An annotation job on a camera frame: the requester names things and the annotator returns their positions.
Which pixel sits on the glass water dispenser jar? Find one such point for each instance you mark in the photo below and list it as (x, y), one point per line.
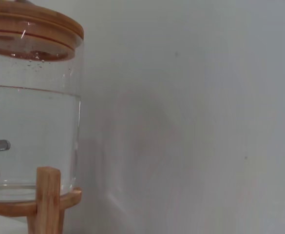
(35, 122)

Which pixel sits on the wooden dispenser stand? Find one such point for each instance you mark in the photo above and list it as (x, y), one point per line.
(48, 202)

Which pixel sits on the round bamboo jar lid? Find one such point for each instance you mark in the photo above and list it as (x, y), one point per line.
(47, 31)

